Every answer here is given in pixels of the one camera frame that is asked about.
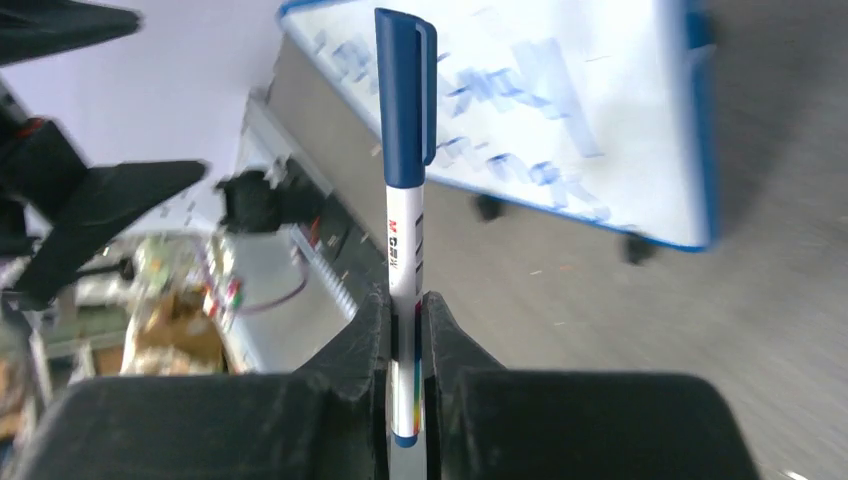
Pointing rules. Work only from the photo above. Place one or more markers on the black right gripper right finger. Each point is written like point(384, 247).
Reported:
point(486, 421)

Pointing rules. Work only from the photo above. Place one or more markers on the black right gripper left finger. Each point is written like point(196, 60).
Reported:
point(325, 420)

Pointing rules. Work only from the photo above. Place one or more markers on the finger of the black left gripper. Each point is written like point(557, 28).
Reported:
point(36, 29)
point(108, 201)

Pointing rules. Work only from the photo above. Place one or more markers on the blue marker cap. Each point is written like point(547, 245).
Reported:
point(407, 75)

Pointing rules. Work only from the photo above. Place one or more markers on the white marker pen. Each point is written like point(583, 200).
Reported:
point(404, 228)

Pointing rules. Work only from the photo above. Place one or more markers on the blue framed whiteboard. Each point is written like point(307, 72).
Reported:
point(599, 111)

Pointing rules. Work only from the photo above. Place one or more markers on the slotted aluminium cable duct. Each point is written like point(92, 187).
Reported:
point(332, 282)

